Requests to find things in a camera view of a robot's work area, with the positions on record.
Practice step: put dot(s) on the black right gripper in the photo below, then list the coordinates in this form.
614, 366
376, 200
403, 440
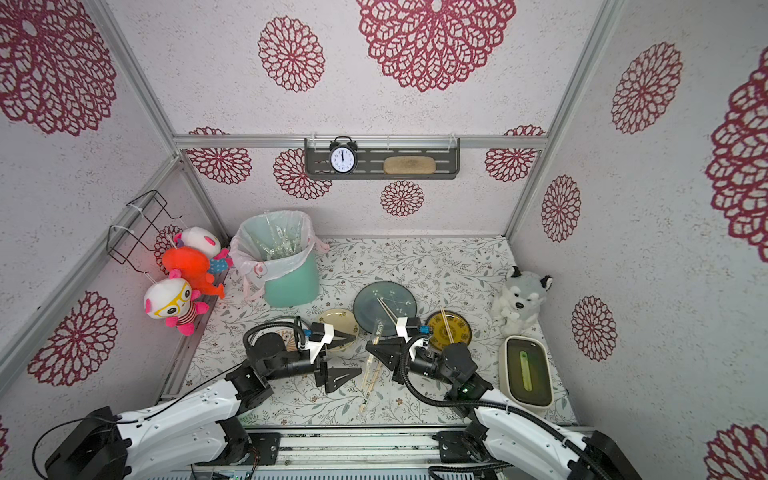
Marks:
393, 353

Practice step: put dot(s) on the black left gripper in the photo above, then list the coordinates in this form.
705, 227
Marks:
327, 376

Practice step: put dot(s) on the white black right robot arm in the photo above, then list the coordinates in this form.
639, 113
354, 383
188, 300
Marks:
500, 433

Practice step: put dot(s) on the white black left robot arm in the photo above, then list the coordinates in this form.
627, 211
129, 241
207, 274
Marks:
201, 426

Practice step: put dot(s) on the dark green glass plate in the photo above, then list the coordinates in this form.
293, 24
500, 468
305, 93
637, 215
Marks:
369, 314

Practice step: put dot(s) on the small pale yellow plate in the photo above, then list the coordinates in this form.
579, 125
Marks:
343, 321

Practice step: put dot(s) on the white orange patterned plate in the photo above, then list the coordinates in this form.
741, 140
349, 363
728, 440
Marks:
288, 336

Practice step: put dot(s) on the yellow black patterned plate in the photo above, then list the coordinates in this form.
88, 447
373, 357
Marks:
460, 328

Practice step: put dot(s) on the grey husky plush toy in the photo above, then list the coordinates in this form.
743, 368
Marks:
518, 304

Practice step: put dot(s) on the green trash bin with bag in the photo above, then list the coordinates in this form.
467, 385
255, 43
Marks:
275, 254

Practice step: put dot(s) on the white green rectangular tray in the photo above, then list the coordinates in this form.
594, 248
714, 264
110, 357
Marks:
525, 374

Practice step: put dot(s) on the white plush with yellow glasses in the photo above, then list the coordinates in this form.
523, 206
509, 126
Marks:
176, 302

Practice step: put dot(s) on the wooden brush on shelf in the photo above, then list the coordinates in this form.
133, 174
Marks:
409, 165

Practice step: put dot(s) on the red plush toy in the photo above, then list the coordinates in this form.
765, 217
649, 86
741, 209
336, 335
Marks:
193, 266

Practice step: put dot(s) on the black alarm clock on shelf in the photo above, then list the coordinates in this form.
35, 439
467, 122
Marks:
343, 154

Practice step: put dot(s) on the white wrist camera on left gripper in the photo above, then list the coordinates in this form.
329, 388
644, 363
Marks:
316, 336

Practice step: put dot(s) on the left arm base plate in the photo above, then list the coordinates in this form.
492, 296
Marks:
261, 449

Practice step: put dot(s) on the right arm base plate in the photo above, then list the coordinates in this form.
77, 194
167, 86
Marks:
462, 447

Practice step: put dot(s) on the grey wall shelf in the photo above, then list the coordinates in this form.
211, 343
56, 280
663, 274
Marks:
371, 156

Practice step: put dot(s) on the black wire wall basket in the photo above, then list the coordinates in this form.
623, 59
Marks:
148, 214

